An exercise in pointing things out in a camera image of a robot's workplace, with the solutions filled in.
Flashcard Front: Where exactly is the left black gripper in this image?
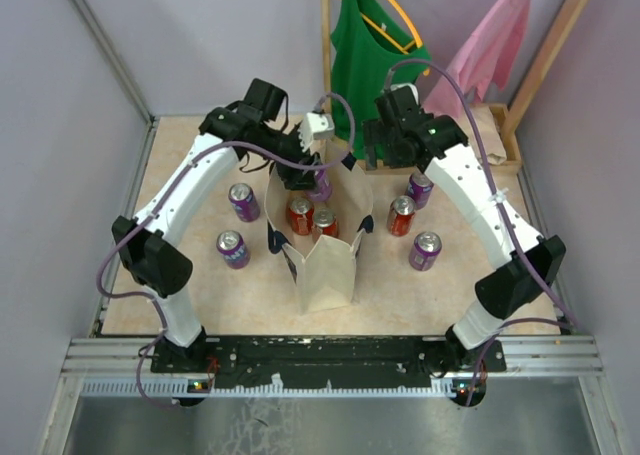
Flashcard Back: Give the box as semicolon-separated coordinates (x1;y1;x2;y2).
257;123;323;192

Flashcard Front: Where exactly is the purple fanta can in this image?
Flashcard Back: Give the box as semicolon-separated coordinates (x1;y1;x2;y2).
305;170;333;203
405;171;434;210
216;230;251;269
408;232;442;271
228;183;260;223

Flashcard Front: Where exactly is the red coke can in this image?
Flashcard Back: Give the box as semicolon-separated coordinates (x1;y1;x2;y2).
286;196;314;236
312;207;339;242
387;195;416;237

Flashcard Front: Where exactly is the beige canvas tote bag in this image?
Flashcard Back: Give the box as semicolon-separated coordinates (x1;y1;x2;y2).
264;161;374;314

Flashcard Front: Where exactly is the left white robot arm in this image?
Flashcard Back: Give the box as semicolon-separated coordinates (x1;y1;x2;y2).
112;79;332;372

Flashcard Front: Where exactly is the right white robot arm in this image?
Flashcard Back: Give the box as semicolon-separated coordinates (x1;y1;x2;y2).
363;86;566;371

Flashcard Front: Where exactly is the green tank top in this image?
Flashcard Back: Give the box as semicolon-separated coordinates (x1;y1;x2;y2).
331;0;430;159

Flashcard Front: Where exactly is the folded beige cloth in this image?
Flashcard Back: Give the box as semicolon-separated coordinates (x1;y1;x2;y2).
473;106;507;166

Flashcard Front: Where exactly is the pink shirt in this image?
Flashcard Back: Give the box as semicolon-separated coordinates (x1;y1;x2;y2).
447;0;531;103

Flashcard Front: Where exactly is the wooden clothes rack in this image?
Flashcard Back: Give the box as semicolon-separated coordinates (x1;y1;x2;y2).
321;0;589;174

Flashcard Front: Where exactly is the yellow clothes hanger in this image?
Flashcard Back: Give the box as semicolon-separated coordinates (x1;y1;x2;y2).
330;0;430;86

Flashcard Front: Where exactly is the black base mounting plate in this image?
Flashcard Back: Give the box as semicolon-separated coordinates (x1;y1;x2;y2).
151;335;482;389

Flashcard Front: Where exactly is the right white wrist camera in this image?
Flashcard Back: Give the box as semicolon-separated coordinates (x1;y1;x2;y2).
389;82;420;101

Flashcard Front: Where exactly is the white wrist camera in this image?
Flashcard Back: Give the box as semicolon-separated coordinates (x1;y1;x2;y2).
389;82;420;101
298;112;335;151

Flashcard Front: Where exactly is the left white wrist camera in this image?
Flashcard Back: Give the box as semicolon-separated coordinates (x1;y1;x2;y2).
298;112;335;151

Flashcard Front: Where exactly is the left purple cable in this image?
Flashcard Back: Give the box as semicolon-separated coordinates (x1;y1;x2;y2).
95;92;357;410

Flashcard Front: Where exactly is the purple cable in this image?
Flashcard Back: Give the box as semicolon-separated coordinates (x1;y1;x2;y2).
387;58;579;408
95;92;357;410

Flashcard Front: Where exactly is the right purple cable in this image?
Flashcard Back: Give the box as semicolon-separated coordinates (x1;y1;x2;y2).
387;58;579;408

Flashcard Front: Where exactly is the aluminium frame rail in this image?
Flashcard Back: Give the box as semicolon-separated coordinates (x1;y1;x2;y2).
61;335;603;405

